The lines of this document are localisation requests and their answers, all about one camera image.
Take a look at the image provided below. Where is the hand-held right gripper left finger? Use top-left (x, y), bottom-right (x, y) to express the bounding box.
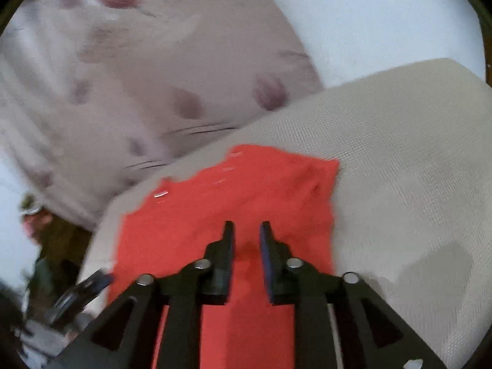
top-left (50, 221), bottom-right (236, 369)

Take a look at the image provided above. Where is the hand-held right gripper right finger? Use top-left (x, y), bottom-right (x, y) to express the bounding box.
top-left (259, 221), bottom-right (448, 369)

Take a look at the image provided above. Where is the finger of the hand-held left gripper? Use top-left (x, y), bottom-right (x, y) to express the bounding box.
top-left (46, 269), bottom-right (114, 327)

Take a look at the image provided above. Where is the red small garment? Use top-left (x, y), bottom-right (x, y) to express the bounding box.
top-left (105, 144), bottom-right (341, 369)

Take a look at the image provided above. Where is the colourful figurine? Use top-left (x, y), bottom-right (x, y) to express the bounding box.
top-left (19, 194), bottom-right (52, 244)

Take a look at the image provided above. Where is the beige textured bed cover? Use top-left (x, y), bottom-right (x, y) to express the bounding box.
top-left (77, 58), bottom-right (492, 369)

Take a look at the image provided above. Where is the leaf print curtain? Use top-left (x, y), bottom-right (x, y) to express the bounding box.
top-left (0, 0), bottom-right (323, 231)

